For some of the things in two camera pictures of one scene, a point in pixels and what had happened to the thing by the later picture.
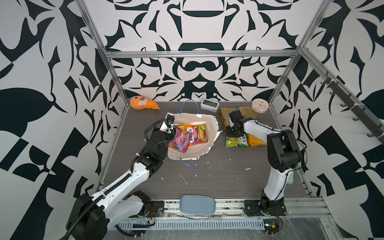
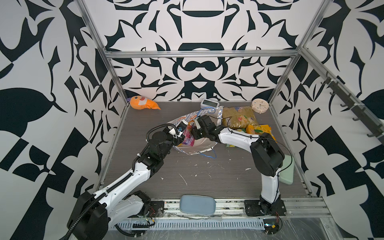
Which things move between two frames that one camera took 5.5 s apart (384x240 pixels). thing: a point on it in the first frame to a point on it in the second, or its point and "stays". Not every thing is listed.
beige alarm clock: [260, 105] stays
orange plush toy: [138, 103] stays
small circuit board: [271, 226] stays
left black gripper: [169, 135] to [178, 140]
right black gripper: [228, 134] to [194, 132]
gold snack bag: [247, 111] stays
